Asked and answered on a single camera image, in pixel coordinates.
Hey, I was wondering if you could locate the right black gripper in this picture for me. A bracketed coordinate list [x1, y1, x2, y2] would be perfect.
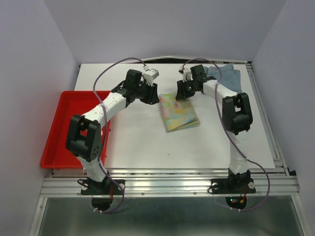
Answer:
[174, 78, 196, 100]

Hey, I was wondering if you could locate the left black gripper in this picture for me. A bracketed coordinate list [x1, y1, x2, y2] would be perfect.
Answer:
[134, 79, 159, 105]

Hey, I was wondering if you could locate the floral pastel skirt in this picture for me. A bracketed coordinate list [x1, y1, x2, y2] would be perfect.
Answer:
[158, 93, 200, 133]

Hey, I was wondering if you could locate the blue denim skirt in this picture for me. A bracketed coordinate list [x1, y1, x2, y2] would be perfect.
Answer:
[204, 64, 242, 93]

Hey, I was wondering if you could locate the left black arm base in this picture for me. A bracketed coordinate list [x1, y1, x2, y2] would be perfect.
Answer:
[77, 178, 125, 214]

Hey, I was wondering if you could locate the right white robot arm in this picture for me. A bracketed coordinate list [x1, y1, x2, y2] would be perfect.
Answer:
[176, 64, 253, 192]

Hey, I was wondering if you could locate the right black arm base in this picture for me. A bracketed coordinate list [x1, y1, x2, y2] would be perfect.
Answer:
[207, 170, 256, 210]

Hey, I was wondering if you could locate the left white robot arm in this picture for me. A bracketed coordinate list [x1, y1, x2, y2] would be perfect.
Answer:
[65, 67, 159, 194]

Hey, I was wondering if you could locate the red plastic tray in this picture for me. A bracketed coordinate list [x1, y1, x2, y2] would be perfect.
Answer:
[40, 91, 108, 169]

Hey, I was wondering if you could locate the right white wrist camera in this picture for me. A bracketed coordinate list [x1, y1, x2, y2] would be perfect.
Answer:
[179, 66, 192, 82]

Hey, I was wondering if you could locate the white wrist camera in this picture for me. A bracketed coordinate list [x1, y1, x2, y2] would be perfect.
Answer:
[143, 69, 159, 84]
[179, 66, 192, 82]

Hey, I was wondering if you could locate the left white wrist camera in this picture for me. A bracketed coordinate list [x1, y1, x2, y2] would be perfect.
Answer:
[143, 69, 159, 84]

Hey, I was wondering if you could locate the aluminium frame rail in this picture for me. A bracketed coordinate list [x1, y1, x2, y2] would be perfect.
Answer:
[40, 168, 300, 198]

